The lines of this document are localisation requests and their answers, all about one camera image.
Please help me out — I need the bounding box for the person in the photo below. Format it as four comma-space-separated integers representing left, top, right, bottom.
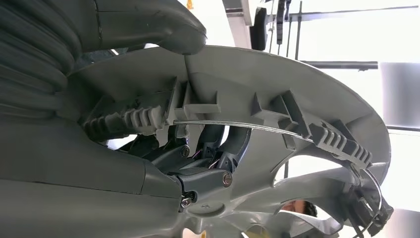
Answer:
281, 200, 318, 218

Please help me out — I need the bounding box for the dark metal bar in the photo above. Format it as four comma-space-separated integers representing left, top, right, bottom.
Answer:
299, 60, 378, 71

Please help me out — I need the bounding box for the grey panel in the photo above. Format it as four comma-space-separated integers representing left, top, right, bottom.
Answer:
380, 62, 420, 129

